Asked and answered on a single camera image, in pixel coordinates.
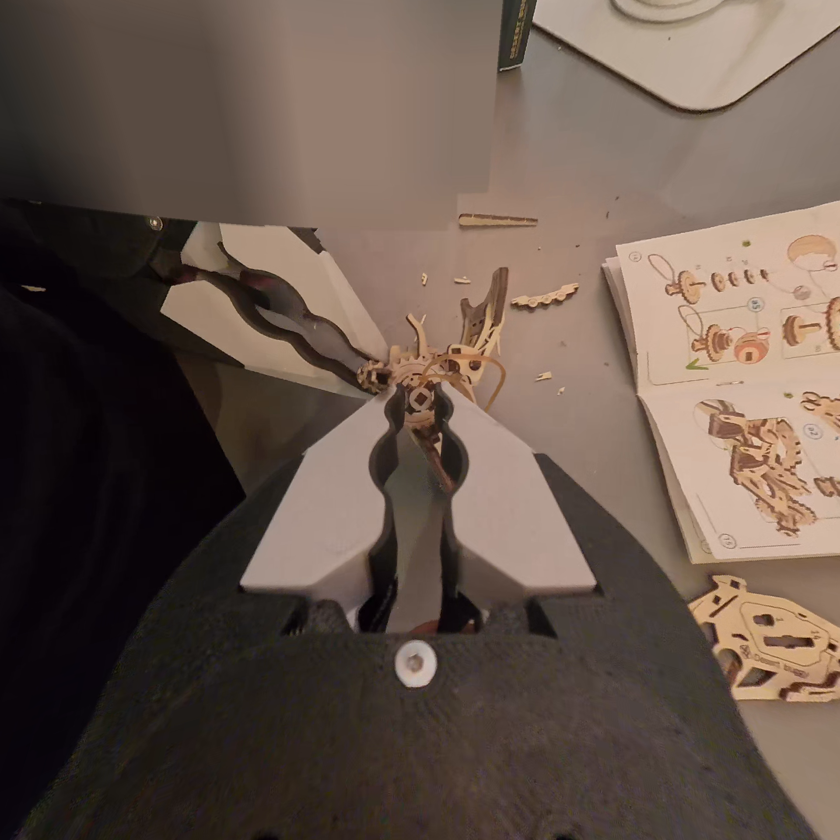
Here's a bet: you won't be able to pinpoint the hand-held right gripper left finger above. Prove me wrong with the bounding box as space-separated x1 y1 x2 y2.
241 384 406 616

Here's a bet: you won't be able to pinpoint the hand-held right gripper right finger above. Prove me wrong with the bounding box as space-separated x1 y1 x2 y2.
435 386 598 601

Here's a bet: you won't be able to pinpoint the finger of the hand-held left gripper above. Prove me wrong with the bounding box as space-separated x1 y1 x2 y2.
159 281 376 396
217 223 389 368

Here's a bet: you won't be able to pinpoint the wooden gear axle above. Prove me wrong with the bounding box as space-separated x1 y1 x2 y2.
356 351 450 427

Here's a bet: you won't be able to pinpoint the tan rubber band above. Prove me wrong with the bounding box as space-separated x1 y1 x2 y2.
420 351 509 414

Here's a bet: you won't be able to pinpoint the wooden model chassis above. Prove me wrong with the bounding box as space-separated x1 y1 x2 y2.
403 266 511 500

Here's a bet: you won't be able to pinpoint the dark model kit box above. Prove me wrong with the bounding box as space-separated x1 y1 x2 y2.
497 0 538 72

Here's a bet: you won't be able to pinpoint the scattered wooden scraps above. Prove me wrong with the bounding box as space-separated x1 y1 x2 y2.
420 197 624 398

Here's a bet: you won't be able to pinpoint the curved toothed wooden piece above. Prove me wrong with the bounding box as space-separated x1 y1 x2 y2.
511 282 581 311

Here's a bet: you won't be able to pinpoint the wooden side panel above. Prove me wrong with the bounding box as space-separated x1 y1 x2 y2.
686 574 840 703

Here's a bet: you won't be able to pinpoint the instruction booklet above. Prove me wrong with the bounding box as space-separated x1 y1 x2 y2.
602 200 840 565

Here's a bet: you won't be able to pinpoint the white book stand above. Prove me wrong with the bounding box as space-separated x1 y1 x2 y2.
532 0 791 109

